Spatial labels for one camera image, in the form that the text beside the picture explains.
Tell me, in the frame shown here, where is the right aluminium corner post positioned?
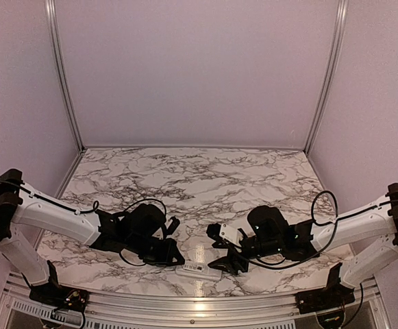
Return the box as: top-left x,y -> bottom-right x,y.
303,0 -> 349,157

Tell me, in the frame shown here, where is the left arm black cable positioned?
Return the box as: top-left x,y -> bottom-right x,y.
0,180 -> 169,267

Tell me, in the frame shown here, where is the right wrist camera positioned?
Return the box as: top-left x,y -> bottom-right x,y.
206,223 -> 248,247

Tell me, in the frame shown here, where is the left aluminium corner post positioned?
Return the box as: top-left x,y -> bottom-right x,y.
45,0 -> 85,153

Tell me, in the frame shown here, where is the aluminium corner post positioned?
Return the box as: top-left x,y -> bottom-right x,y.
45,0 -> 85,153
303,0 -> 349,157

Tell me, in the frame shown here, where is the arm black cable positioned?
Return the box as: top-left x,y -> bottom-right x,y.
0,180 -> 169,267
239,190 -> 398,270

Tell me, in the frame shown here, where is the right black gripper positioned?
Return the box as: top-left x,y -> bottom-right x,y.
208,235 -> 283,275

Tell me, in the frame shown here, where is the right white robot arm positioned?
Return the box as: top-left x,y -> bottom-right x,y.
206,183 -> 398,307

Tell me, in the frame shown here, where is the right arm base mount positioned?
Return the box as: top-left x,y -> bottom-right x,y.
295,263 -> 356,314

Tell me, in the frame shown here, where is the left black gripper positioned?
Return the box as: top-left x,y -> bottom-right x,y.
127,233 -> 186,267

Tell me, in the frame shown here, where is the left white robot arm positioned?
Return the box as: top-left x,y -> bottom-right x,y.
0,169 -> 185,305

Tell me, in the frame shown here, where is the white remote control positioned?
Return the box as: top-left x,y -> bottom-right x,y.
175,261 -> 222,281

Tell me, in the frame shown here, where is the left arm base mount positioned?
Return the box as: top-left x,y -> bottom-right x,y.
26,260 -> 89,313

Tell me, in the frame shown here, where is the front aluminium rail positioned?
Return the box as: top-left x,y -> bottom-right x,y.
0,273 -> 391,328

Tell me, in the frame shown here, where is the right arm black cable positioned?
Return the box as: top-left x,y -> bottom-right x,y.
239,190 -> 398,270

